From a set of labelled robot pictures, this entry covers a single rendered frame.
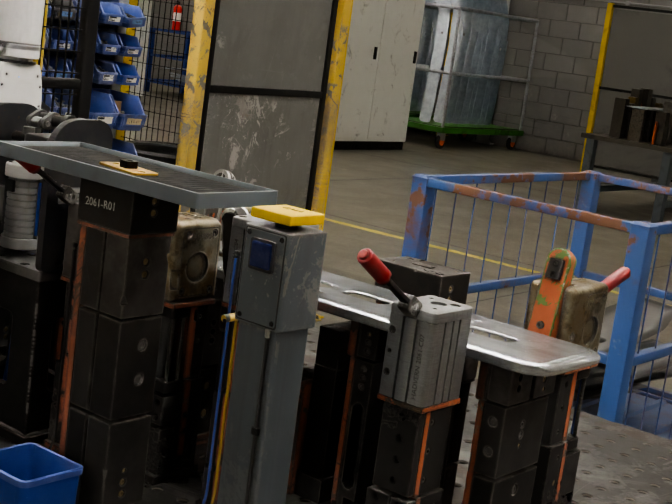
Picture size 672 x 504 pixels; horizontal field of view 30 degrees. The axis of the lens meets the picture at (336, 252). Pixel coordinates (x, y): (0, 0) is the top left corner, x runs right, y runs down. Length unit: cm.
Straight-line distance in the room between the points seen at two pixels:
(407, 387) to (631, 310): 210
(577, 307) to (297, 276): 50
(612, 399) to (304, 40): 250
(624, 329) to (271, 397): 223
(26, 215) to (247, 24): 333
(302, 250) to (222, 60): 374
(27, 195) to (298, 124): 369
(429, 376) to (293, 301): 19
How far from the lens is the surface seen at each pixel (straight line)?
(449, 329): 148
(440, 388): 150
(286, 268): 137
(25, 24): 228
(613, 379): 359
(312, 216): 139
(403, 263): 190
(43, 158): 160
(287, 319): 139
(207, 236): 175
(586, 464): 218
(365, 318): 165
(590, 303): 178
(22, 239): 193
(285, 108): 545
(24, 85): 230
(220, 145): 516
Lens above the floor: 137
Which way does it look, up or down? 10 degrees down
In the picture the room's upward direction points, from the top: 8 degrees clockwise
